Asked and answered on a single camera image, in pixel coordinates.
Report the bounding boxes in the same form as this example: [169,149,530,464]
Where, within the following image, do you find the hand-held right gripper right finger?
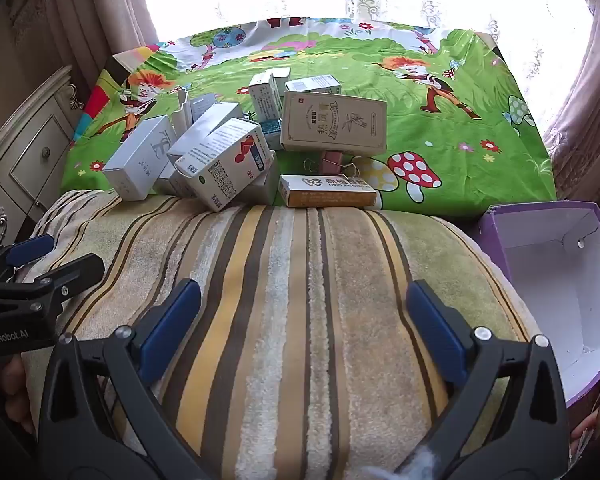
[405,280,571,480]

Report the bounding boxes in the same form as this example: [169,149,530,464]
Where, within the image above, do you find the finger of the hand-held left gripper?
[0,234,56,283]
[0,254,106,307]

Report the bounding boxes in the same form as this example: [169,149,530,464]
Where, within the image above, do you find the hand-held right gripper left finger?
[37,278,202,480]

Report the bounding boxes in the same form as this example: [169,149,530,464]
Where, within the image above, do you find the purple cardboard box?
[477,200,600,408]

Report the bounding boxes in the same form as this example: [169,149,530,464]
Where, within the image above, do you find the pile of medicine cartons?
[101,67,343,213]

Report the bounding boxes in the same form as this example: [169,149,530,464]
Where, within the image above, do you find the yellow orange carton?
[279,175,381,209]

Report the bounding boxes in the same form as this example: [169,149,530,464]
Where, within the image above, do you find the pink binder clip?
[321,149,362,173]

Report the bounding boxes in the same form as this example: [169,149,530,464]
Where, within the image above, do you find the teal carton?
[260,117,284,151]

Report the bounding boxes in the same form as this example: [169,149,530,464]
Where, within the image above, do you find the cream carton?
[280,91,388,156]

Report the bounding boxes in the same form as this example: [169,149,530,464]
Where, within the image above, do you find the person's left hand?
[2,355,36,432]

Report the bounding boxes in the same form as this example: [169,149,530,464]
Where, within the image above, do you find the cream carved nightstand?
[0,65,83,261]

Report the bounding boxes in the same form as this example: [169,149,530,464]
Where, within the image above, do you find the striped beige blanket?
[20,190,541,480]

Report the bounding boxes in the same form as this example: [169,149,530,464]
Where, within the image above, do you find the green cartoon printed sheet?
[60,17,558,218]

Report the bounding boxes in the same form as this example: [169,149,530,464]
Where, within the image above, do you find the pink patterned drape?
[30,0,156,111]
[540,0,600,201]

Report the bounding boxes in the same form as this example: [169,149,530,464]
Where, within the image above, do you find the white lace sheer curtain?
[135,0,598,111]

